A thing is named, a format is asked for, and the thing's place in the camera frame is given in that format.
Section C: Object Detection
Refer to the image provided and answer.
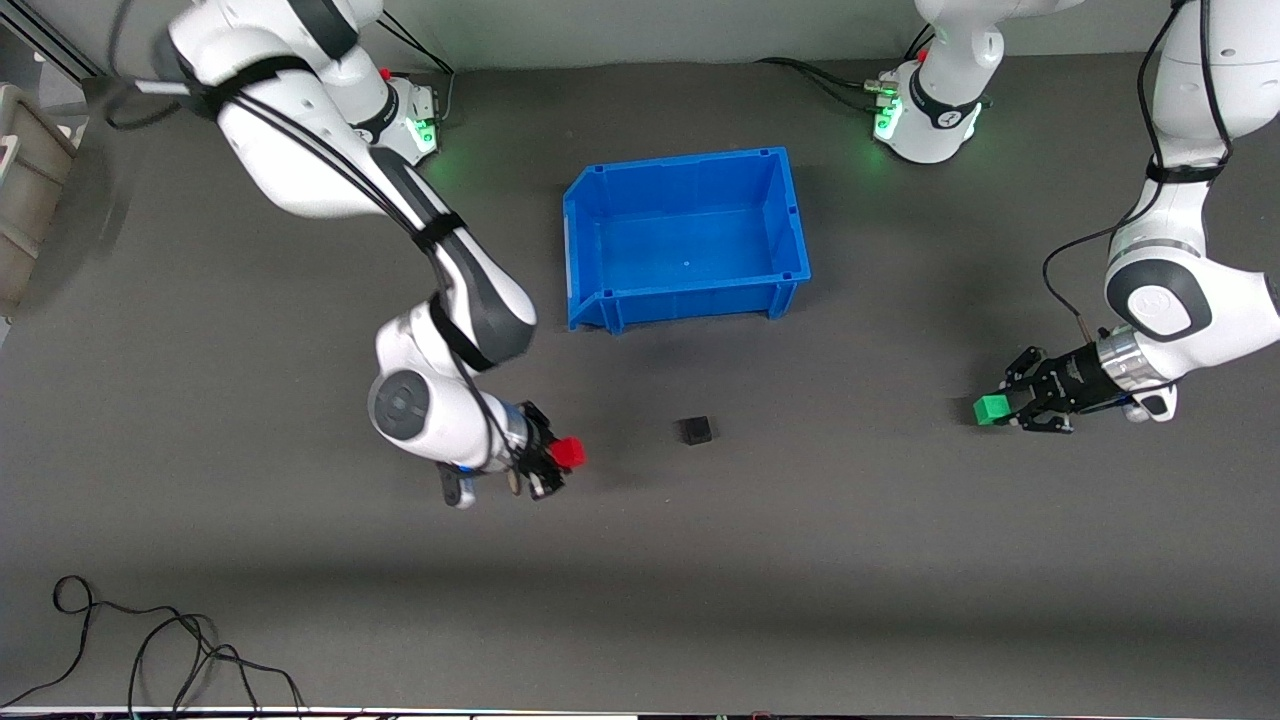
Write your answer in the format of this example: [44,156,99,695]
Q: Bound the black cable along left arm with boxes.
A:
[1042,0,1237,341]

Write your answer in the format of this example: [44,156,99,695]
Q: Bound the aluminium frame rail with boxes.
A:
[0,0,105,81]

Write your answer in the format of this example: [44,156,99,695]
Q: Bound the black left arm base cables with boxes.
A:
[754,24,935,113]

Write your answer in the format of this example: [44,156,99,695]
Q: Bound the black arm base cables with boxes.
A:
[376,15,457,128]
[754,24,935,113]

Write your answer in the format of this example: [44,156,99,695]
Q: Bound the blue plastic storage bin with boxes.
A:
[563,147,812,335]

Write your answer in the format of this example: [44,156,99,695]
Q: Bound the beige plastic crate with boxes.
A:
[0,84,80,319]

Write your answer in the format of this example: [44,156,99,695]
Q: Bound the black right arm base cables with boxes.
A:
[376,15,457,128]

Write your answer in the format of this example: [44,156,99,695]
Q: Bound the thin black loose cable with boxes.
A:
[0,575,307,717]

